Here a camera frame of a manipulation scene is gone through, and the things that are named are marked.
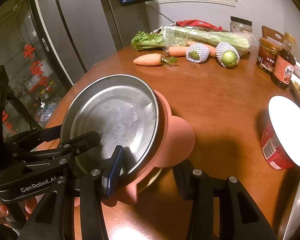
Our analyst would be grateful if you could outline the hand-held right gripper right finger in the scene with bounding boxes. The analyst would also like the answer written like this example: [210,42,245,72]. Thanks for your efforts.
[172,159,277,240]

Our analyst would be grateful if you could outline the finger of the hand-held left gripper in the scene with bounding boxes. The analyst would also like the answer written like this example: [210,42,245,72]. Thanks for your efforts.
[5,124,64,151]
[15,131,102,171]

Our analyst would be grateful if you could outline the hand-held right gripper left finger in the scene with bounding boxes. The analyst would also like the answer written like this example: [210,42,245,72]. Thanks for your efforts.
[17,145,125,240]

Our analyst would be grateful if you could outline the yellow shell-shaped plate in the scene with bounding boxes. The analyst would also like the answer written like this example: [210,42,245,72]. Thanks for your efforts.
[137,167,164,193]

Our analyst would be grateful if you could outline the pink plate with handles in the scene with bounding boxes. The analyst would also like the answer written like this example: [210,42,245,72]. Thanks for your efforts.
[36,88,196,207]

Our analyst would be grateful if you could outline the round metal plate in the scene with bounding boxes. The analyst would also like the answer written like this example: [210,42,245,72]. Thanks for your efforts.
[60,74,160,181]

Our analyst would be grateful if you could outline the red bowl white inside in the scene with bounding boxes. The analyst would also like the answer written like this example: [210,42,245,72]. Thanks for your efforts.
[261,95,300,171]

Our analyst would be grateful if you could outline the stainless steel bowl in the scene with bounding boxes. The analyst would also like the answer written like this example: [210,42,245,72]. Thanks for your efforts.
[277,165,300,240]

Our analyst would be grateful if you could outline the clear plastic water bottle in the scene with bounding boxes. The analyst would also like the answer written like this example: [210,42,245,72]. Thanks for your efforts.
[38,102,59,126]

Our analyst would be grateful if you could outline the glass door with red decoration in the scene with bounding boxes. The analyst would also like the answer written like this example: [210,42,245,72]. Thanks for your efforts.
[0,4,74,141]

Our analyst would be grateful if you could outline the orange carrot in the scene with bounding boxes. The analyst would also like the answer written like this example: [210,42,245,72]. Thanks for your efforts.
[133,53,178,67]
[168,45,217,58]

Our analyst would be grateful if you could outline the grey refrigerator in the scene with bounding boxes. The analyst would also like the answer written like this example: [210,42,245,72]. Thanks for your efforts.
[31,0,123,86]

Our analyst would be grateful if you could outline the green fruit in foam net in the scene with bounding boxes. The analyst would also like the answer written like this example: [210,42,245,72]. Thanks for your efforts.
[215,42,240,69]
[185,43,211,64]

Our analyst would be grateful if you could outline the celery in plastic bag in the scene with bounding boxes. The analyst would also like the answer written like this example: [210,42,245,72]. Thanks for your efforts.
[131,25,252,56]

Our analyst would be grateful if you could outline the dark sauce bottle red label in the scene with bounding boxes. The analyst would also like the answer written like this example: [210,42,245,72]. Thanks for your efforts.
[271,32,297,90]

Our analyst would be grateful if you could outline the chili sauce jar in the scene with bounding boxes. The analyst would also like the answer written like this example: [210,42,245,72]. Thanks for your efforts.
[256,37,283,75]

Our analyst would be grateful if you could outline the red snack bag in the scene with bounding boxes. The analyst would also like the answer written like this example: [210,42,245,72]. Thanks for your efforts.
[176,19,223,31]

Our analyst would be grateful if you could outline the glass jar with black lid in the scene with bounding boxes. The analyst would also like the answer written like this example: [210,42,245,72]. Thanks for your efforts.
[229,16,253,34]

